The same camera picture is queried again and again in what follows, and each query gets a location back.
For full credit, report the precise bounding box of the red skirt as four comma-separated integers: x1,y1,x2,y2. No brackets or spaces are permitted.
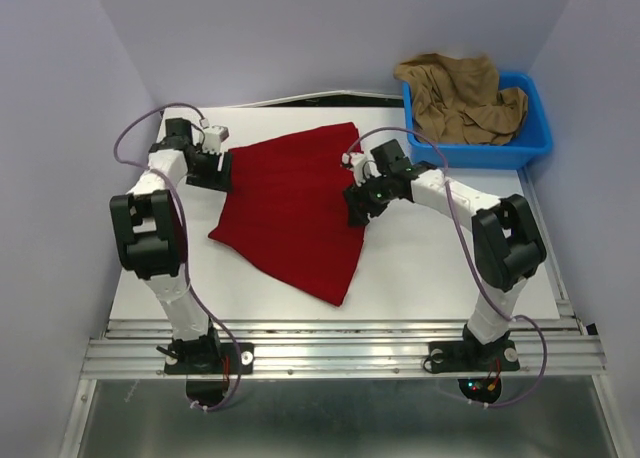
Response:
208,122,364,307

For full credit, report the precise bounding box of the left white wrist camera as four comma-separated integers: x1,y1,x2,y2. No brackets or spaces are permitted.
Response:
201,125,229,154

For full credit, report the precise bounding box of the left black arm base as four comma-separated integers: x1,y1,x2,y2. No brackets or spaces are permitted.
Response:
156,327,255,375

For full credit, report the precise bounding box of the tan skirt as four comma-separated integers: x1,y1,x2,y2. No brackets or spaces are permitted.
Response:
394,53,529,146

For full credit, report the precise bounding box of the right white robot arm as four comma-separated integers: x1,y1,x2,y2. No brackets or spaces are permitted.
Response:
341,140,547,368

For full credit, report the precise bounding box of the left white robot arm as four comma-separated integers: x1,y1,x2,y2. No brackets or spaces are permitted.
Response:
109,118,232,372

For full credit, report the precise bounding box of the aluminium mounting rail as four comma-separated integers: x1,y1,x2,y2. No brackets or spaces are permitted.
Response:
81,317,606,380

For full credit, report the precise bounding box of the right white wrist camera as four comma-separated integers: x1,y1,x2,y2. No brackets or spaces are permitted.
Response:
341,152,372,186

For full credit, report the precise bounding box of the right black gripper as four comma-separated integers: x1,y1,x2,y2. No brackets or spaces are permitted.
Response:
340,170,393,229

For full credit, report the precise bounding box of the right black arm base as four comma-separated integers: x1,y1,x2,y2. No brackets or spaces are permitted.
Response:
422,326,520,374

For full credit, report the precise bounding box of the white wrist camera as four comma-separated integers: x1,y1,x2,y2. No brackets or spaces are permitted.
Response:
341,152,372,186
201,125,229,154

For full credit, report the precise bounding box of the blue plastic bin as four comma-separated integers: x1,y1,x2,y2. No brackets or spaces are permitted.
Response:
400,72,553,170

